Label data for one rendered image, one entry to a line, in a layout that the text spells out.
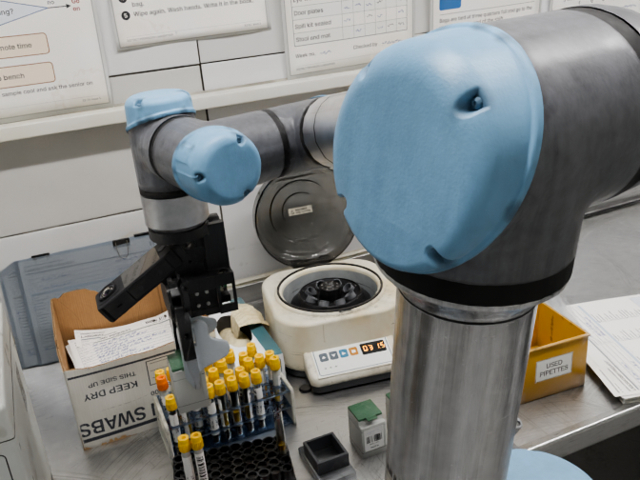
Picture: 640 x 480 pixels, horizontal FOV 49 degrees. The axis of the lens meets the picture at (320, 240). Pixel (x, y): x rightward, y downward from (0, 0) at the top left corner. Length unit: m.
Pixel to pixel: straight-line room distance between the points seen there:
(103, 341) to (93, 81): 0.48
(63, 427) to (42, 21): 0.69
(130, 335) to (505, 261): 1.07
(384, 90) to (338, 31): 1.12
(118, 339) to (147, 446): 0.26
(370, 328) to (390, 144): 0.91
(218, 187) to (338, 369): 0.61
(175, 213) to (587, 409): 0.74
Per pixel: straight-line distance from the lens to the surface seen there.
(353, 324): 1.23
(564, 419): 1.19
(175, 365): 0.90
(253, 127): 0.72
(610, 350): 1.34
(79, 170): 1.38
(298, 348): 1.23
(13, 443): 0.84
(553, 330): 1.29
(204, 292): 0.86
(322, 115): 0.69
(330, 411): 1.19
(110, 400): 1.17
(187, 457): 1.01
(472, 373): 0.42
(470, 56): 0.34
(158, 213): 0.80
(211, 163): 0.66
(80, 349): 1.36
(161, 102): 0.77
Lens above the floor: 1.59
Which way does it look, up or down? 23 degrees down
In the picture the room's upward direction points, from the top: 5 degrees counter-clockwise
